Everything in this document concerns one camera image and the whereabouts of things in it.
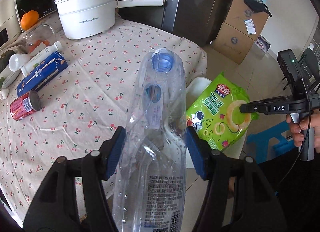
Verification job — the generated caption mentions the green onion rings bag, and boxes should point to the green onion rings bag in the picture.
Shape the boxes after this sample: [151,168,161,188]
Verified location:
[186,73,259,151]

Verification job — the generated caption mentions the clear plastic water bottle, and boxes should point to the clear plastic water bottle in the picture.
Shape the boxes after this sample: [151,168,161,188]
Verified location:
[112,48,187,231]

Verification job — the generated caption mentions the red drink can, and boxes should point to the red drink can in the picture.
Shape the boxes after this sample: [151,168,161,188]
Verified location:
[10,90,42,121]

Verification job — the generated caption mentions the blue biscuit stick box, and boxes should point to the blue biscuit stick box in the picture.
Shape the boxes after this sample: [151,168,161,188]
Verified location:
[16,51,68,97]

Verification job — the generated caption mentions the white yogurt drink bottle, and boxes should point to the white yogurt drink bottle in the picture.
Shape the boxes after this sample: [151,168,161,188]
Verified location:
[21,41,62,77]

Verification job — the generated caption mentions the white plastic trash bin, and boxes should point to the white plastic trash bin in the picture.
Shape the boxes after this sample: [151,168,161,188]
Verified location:
[184,76,249,170]

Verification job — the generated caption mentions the person's right hand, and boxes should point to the person's right hand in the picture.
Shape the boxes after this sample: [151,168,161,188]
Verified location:
[286,110,320,153]

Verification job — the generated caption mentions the blue plastic stool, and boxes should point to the blue plastic stool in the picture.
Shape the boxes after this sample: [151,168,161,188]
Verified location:
[246,121,295,164]

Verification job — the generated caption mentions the cherry print tablecloth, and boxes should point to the cherry print tablecloth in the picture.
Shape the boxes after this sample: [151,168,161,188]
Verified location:
[1,14,207,220]

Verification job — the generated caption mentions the small dark box on floor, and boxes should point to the small dark box on floor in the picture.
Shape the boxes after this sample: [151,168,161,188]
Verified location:
[254,35,271,53]

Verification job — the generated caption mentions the lower cardboard box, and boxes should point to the lower cardboard box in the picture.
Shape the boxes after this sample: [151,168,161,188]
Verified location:
[213,22,254,65]

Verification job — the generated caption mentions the cardboard box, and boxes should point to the cardboard box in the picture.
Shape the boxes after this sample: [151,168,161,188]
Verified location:
[225,0,269,41]
[213,22,254,65]

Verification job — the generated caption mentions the upper cardboard box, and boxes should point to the upper cardboard box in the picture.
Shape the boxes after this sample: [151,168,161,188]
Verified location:
[225,0,269,41]

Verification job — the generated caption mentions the black cap on box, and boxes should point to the black cap on box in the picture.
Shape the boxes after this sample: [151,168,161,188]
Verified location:
[244,0,272,17]

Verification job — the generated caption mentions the garlic bulb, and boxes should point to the garlic bulb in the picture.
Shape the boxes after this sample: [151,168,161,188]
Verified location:
[0,88,9,100]

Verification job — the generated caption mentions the stacked white bowls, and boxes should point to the stacked white bowls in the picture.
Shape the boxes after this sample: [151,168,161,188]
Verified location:
[0,66,20,88]

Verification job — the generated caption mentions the dark green squash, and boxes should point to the dark green squash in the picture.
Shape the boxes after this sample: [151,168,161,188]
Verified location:
[0,50,16,72]

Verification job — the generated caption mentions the white electric cooking pot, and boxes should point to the white electric cooking pot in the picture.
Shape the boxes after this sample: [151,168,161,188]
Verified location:
[54,0,164,40]

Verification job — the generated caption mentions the orange tangerine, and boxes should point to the orange tangerine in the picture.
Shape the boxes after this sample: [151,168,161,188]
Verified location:
[21,10,39,30]

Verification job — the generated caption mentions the white air fryer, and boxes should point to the white air fryer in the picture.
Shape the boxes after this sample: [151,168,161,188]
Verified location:
[1,0,22,49]

